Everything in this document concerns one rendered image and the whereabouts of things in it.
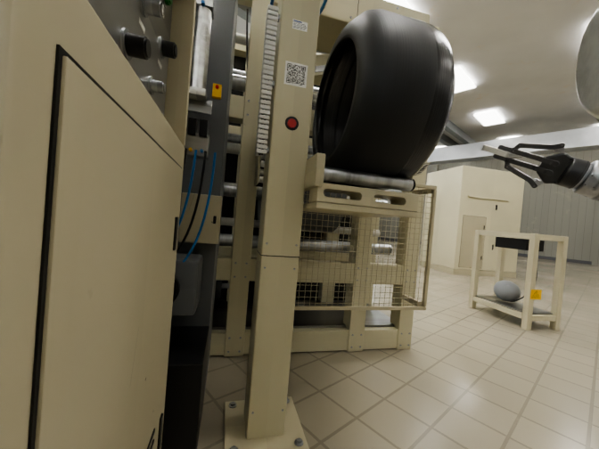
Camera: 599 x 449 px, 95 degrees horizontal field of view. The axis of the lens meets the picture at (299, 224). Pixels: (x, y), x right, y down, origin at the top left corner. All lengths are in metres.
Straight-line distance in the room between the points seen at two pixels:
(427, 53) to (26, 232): 0.95
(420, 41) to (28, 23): 0.90
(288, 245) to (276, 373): 0.43
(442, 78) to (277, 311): 0.87
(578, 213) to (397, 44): 14.88
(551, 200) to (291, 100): 15.07
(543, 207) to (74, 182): 15.68
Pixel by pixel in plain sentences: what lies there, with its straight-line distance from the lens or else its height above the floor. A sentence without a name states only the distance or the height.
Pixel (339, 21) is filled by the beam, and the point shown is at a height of 1.64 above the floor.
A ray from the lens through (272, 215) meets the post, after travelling 0.90.
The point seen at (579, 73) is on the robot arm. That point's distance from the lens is 0.39.
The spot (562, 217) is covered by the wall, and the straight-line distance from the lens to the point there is 15.63.
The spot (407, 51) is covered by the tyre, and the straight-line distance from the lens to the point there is 0.95.
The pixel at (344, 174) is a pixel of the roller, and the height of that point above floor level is 0.90.
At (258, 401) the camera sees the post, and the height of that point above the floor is 0.14.
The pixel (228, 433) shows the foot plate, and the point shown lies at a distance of 1.18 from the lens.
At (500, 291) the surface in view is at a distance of 3.28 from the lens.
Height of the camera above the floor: 0.74
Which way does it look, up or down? 1 degrees down
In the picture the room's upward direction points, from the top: 5 degrees clockwise
